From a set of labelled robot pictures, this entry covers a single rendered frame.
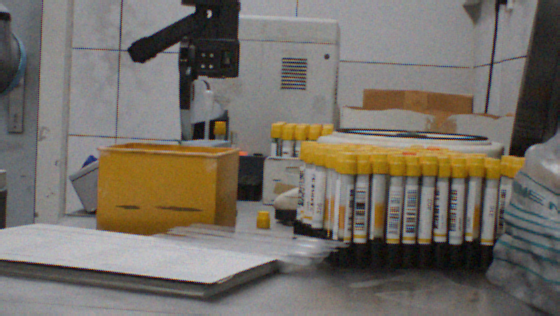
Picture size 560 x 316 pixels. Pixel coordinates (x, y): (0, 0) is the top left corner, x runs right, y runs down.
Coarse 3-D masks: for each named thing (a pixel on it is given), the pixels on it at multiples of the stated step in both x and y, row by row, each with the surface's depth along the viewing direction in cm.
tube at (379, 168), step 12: (384, 156) 112; (372, 168) 113; (384, 168) 112; (372, 180) 113; (384, 180) 113; (372, 192) 113; (384, 192) 113; (372, 204) 113; (384, 204) 113; (372, 216) 113; (372, 228) 113; (372, 240) 113
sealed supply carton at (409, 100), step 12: (372, 96) 240; (384, 96) 240; (396, 96) 240; (408, 96) 239; (420, 96) 239; (432, 96) 238; (444, 96) 238; (456, 96) 237; (468, 96) 238; (396, 108) 240; (408, 108) 239; (420, 108) 238; (432, 108) 238; (444, 108) 238; (456, 108) 237; (468, 108) 237
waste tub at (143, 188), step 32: (128, 160) 121; (160, 160) 121; (192, 160) 120; (224, 160) 124; (128, 192) 122; (160, 192) 121; (192, 192) 121; (224, 192) 125; (96, 224) 122; (128, 224) 122; (160, 224) 121; (224, 224) 126
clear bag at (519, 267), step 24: (552, 144) 99; (528, 168) 99; (552, 168) 96; (528, 192) 98; (552, 192) 96; (504, 216) 102; (528, 216) 98; (552, 216) 96; (504, 240) 103; (528, 240) 97; (552, 240) 93; (504, 264) 102; (528, 264) 98; (552, 264) 92; (504, 288) 102; (528, 288) 97; (552, 288) 91; (552, 312) 92
